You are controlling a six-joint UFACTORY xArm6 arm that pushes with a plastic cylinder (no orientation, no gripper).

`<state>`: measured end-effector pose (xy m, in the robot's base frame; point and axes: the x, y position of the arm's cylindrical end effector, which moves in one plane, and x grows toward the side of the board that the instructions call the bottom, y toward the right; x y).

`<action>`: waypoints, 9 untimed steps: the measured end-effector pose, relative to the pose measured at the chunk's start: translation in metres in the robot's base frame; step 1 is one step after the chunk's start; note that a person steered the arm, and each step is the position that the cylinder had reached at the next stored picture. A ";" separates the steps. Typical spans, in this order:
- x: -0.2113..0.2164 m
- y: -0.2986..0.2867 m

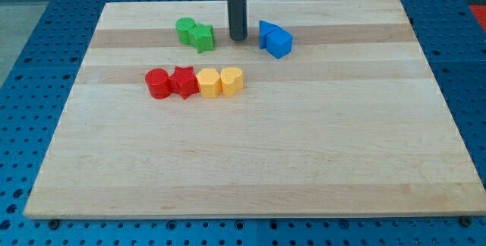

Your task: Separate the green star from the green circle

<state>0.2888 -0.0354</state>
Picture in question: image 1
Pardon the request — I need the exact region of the yellow hexagon block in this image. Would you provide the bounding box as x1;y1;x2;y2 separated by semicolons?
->
196;68;222;98

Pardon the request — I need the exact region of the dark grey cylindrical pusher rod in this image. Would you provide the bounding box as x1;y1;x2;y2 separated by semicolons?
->
226;0;248;41

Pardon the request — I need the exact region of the light wooden board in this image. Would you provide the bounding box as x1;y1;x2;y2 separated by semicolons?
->
24;0;485;219

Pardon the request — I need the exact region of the yellow heart block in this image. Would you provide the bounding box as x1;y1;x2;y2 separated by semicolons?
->
220;68;244;97

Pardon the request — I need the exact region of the red cylinder block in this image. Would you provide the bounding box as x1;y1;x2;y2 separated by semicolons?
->
145;68;172;99

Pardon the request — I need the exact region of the green cylinder block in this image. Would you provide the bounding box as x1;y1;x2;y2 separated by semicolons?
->
175;17;196;45

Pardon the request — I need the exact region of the blue triangle block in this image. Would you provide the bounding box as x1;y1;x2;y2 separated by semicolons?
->
259;20;280;49

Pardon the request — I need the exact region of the blue cube block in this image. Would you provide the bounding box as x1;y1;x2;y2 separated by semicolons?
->
266;28;293;59

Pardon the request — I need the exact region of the green star block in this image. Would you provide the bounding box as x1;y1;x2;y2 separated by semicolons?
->
188;23;214;53

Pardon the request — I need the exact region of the red star block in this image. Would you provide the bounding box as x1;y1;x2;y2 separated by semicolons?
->
169;66;200;99

